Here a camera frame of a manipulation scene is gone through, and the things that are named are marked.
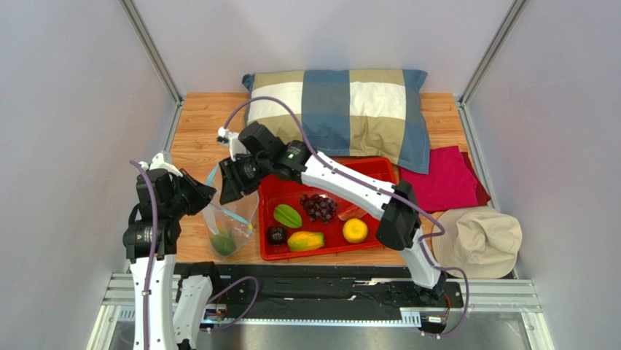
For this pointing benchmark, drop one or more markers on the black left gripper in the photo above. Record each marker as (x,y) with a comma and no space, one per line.
(203,192)

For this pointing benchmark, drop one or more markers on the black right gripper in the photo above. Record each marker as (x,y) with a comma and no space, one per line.
(237,173)

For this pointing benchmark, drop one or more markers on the clear zip top bag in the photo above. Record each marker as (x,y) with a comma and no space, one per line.
(238,219)

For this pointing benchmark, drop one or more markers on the green fake starfruit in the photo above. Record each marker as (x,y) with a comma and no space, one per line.
(287,216)

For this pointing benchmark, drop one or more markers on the purple fake grape bunch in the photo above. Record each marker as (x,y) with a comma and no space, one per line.
(318,207)

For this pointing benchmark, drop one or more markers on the dark purple fake mangosteen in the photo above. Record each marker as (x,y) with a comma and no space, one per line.
(276,235)

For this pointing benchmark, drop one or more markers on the yellow green fake mango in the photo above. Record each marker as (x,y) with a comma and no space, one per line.
(303,241)

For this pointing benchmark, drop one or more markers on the yellow fake lemon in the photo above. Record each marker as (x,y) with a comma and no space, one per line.
(355,231)

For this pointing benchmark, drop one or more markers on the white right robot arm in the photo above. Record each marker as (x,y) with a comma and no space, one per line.
(393,205)

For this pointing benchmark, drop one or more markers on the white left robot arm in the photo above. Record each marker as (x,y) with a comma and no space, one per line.
(170,299)

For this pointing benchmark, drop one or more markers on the green fake lime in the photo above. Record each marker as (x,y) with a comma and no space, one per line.
(223,244)

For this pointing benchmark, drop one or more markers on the red plastic tray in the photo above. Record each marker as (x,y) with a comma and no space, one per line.
(273,192)

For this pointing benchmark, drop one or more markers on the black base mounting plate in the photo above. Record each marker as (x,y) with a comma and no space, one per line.
(326,292)

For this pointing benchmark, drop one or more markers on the checkered blue beige pillow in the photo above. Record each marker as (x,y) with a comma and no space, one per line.
(355,113)

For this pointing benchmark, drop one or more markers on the magenta folded cloth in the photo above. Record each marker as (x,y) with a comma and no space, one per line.
(449,184)

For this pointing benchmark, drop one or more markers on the dark red cloth underneath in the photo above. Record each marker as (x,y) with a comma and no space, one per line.
(481,193)

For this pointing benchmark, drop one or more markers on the beige bucket hat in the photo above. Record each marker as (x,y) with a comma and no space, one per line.
(479,240)

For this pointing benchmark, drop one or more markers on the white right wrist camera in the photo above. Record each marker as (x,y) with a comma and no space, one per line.
(230,139)

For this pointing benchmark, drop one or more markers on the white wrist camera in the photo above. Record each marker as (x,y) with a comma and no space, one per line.
(230,139)
(162,160)

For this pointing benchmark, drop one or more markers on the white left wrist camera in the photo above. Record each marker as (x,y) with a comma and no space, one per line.
(162,160)

